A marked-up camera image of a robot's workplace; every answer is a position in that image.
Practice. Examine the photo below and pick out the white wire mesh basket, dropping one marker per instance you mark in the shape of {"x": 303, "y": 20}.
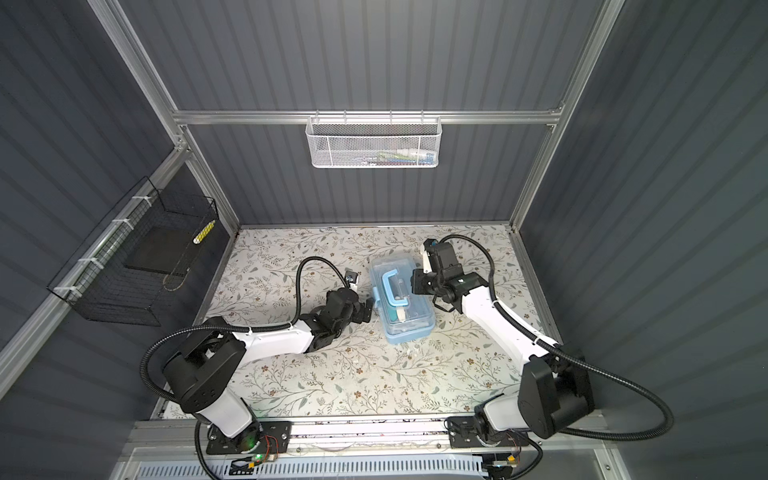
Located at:
{"x": 340, "y": 145}

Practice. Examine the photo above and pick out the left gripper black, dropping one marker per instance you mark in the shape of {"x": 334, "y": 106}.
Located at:
{"x": 362, "y": 308}

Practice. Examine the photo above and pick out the black pad in basket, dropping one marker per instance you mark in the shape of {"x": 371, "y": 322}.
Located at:
{"x": 164, "y": 251}

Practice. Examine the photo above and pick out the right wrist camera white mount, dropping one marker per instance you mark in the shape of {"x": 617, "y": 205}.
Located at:
{"x": 440, "y": 257}

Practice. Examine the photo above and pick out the black wire basket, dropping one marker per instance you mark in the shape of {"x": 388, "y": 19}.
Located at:
{"x": 136, "y": 271}

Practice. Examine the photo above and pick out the yellow green marker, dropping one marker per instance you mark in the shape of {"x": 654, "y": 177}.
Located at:
{"x": 203, "y": 232}

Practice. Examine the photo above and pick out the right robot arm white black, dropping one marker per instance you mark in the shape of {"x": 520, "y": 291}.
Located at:
{"x": 553, "y": 393}

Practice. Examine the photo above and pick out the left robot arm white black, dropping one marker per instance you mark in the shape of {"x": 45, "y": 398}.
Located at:
{"x": 199, "y": 373}

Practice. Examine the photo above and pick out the markers in white basket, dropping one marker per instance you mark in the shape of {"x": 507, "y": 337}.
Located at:
{"x": 418, "y": 157}

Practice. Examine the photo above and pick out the blue plastic tool box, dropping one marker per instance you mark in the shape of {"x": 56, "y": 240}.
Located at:
{"x": 404, "y": 315}

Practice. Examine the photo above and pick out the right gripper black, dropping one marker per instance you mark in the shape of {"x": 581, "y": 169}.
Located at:
{"x": 417, "y": 287}

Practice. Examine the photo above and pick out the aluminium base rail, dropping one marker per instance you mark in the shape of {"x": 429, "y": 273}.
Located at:
{"x": 403, "y": 446}

